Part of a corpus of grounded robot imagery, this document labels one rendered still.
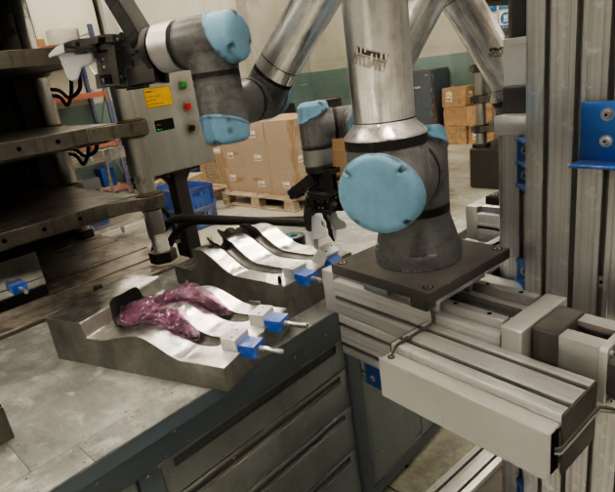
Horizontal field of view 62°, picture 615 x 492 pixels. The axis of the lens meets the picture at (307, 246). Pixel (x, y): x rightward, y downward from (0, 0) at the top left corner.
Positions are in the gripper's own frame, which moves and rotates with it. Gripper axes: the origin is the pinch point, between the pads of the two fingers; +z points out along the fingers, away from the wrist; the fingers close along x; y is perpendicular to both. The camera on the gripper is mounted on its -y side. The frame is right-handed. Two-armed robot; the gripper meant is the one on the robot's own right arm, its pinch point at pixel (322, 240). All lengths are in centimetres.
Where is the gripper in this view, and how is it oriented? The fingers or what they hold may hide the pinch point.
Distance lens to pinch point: 135.4
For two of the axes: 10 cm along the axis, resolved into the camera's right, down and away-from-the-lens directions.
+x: 6.8, -3.2, 6.6
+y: 7.2, 1.3, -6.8
